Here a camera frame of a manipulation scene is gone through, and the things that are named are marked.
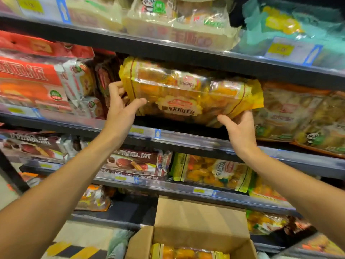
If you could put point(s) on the yellow green snack packet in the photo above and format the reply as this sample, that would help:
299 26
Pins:
265 221

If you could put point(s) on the orange panda print bread packet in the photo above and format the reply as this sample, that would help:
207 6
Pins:
320 132

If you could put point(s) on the dark red pie packet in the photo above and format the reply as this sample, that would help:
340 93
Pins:
134 163
29 145

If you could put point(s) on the person's left forearm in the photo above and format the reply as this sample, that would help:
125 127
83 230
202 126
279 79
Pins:
54 196

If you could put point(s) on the cream bread packet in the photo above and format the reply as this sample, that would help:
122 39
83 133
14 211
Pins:
94 13

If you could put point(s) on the green orange bread packet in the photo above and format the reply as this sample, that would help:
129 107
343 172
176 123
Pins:
265 191

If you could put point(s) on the small white snack packet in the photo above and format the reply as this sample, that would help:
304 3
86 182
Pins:
78 78
91 107

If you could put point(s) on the small yellow bread packet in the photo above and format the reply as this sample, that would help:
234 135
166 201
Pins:
213 172

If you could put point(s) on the person's right hand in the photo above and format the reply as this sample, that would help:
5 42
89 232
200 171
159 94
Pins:
241 134

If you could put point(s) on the person's left hand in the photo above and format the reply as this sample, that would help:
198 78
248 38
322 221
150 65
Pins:
118 118

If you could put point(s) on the person's left thumb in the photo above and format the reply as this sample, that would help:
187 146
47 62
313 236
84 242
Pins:
137 105

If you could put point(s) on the black metal shelf board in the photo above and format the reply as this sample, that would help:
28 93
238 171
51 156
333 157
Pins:
175 190
161 53
188 142
129 210

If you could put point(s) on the brown cardboard box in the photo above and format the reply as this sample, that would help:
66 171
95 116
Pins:
199 223

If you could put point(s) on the person's right thumb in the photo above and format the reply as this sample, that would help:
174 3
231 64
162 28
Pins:
225 122

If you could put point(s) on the large yellow bread packet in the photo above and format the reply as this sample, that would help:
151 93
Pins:
188 94

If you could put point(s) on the flat red snack packet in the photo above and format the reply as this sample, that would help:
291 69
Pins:
43 47

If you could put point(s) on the white blue price label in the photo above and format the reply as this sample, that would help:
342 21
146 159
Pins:
40 8
126 179
203 191
292 50
21 111
145 132

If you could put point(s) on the orange clear snack packet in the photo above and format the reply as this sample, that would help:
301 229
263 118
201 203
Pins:
94 198

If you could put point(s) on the clear panda print bread packet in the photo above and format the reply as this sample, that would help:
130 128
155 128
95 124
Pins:
183 21

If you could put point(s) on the dark brown snack packet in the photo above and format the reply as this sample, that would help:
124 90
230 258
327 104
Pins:
106 75

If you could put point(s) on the person's right forearm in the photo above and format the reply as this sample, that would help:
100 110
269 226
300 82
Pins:
296 186

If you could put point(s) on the brown bread packet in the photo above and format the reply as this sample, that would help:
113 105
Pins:
285 113

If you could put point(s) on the pale green plastic bag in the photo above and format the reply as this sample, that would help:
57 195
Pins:
118 244

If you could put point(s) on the teal snack packet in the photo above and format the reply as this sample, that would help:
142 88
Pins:
291 21

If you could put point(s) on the red orange pie packet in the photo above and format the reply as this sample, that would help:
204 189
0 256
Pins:
29 83

